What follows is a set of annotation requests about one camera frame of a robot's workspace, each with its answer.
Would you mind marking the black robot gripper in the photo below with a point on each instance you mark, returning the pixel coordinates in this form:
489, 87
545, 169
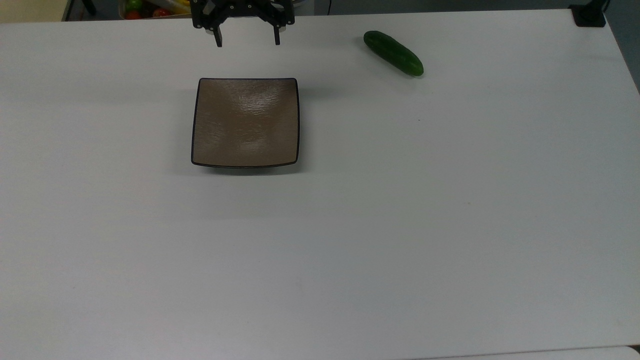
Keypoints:
245, 7

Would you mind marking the green cucumber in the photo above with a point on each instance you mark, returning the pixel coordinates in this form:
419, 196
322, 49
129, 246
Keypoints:
395, 54

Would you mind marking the square brown ceramic plate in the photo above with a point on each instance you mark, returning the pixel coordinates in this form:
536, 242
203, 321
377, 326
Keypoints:
245, 122

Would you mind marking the red toy tomato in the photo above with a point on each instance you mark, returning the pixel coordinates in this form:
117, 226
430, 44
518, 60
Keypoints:
132, 15
161, 12

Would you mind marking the clear bin of toy food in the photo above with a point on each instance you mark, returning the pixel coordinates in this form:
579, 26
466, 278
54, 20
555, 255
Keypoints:
150, 16

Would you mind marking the green toy fruit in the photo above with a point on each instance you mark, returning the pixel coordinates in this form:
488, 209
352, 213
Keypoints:
133, 5

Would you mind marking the dark furniture frame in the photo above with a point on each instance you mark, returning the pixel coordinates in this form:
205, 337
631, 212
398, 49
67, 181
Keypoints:
80, 9

